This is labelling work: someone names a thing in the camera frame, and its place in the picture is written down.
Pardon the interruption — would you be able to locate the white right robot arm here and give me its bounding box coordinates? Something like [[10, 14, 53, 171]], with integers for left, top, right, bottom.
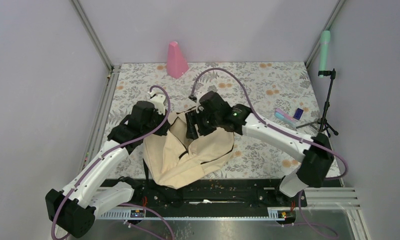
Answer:
[[185, 91, 334, 206]]

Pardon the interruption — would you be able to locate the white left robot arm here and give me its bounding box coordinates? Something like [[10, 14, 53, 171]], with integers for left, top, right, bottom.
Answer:
[[46, 97, 170, 240]]

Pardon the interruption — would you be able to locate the beige canvas backpack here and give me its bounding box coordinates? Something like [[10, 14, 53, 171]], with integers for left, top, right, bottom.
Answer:
[[143, 112, 234, 189]]

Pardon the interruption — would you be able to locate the pink cone block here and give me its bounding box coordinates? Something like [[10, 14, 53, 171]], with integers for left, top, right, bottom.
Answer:
[[167, 41, 189, 79]]

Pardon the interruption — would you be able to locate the pink highlighter pen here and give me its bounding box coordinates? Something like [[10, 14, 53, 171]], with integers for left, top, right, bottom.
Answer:
[[275, 108, 298, 123]]

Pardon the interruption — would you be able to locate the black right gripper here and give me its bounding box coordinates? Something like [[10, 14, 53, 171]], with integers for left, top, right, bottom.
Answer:
[[185, 107, 221, 140]]

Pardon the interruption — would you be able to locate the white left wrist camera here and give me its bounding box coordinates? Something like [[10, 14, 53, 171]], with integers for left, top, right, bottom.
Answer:
[[149, 93, 167, 115]]

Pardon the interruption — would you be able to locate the black tripod stand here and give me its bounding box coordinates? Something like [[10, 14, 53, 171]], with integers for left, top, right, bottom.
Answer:
[[296, 69, 339, 138]]

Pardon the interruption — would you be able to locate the light blue highlighter pen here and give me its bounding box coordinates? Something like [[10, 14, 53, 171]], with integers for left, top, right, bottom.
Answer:
[[274, 112, 297, 129]]

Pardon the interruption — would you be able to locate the aluminium cable duct rail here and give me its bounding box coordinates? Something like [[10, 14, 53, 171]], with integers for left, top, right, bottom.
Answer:
[[97, 207, 296, 221]]

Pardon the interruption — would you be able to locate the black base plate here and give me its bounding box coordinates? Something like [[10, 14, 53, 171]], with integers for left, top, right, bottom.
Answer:
[[111, 178, 308, 209]]

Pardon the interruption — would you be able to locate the purple toy brick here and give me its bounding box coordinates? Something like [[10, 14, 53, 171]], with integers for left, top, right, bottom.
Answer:
[[293, 108, 304, 120]]

